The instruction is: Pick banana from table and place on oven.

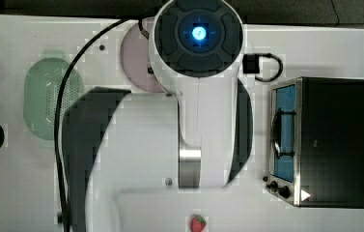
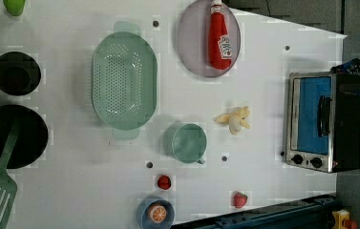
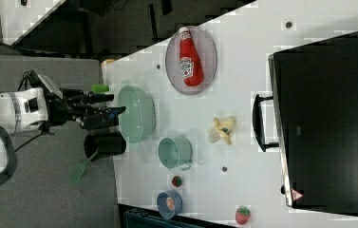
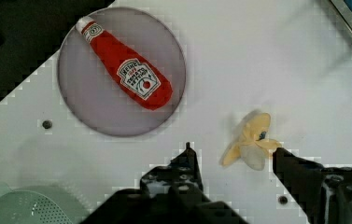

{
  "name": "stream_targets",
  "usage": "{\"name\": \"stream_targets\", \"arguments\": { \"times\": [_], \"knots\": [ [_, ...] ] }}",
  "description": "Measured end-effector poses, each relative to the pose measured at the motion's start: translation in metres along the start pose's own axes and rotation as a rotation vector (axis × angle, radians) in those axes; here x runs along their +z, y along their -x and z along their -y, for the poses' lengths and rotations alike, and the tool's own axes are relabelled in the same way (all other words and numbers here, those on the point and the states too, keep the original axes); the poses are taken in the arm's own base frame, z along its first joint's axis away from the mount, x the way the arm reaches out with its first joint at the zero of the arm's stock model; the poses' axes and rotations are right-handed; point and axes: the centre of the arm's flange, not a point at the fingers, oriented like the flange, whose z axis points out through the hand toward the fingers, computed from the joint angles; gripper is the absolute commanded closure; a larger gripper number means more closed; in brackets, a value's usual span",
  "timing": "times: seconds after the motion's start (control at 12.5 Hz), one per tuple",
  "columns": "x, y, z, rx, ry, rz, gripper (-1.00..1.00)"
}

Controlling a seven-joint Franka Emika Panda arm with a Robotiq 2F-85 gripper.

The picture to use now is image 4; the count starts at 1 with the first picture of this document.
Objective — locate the grey round plate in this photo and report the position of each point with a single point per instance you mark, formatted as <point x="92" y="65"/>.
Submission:
<point x="95" y="98"/>

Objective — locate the yellow plush peeled banana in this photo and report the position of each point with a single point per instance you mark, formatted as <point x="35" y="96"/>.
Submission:
<point x="252" y="146"/>

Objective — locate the red plush ketchup bottle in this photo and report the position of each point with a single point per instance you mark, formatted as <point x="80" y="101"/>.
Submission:
<point x="135" y="75"/>

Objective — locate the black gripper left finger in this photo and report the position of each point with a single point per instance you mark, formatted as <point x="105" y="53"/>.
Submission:
<point x="169" y="194"/>

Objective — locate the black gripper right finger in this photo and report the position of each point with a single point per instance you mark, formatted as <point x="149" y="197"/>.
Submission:
<point x="323" y="193"/>

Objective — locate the green perforated colander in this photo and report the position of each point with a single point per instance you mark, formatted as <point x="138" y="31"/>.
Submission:
<point x="40" y="205"/>

